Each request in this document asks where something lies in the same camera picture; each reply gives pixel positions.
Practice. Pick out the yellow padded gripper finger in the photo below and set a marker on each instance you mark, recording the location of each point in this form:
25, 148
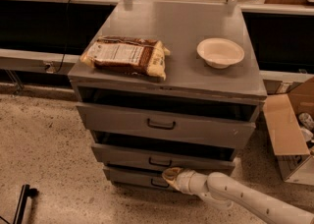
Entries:
170, 176

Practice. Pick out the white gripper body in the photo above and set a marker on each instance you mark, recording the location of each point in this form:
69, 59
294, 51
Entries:
187, 181

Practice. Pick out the grey drawer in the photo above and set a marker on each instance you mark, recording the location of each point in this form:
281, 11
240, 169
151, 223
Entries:
165, 126
131, 152
140, 178

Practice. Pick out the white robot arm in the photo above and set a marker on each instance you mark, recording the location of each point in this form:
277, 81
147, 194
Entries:
222, 191

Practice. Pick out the grey bottom drawer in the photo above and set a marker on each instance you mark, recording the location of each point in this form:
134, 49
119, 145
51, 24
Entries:
140, 178

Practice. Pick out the grey top drawer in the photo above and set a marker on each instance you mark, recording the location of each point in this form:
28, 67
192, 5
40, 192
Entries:
165, 126

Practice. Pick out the grey drawer cabinet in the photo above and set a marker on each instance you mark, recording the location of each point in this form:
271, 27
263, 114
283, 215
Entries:
191, 87

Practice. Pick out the open cardboard box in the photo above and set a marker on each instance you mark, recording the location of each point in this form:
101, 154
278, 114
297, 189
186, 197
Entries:
295, 158

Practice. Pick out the brown snack bag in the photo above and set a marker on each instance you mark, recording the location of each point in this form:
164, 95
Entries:
128, 55

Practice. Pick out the white paper bowl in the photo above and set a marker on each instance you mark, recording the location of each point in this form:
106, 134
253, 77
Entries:
220, 53

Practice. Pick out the black metal stand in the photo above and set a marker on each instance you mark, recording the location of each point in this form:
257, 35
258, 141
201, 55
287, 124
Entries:
26, 192

